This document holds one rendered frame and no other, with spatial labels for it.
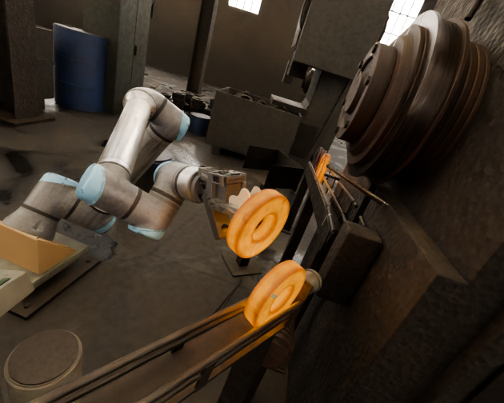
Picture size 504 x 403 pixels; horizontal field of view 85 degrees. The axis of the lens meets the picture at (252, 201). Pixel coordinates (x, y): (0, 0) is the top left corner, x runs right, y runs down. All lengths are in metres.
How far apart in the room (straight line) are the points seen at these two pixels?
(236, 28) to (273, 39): 1.34
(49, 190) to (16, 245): 0.25
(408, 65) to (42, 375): 1.00
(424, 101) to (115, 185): 0.73
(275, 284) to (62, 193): 1.12
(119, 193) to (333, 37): 3.13
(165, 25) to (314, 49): 9.13
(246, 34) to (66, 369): 10.95
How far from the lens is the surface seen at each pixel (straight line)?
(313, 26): 3.53
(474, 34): 1.06
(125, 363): 0.46
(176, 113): 1.21
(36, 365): 0.71
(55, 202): 1.45
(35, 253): 1.39
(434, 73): 0.78
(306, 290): 0.66
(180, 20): 11.94
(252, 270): 1.76
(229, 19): 11.41
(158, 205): 0.75
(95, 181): 0.71
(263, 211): 0.53
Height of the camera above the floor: 1.11
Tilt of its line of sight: 25 degrees down
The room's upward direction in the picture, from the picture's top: 18 degrees clockwise
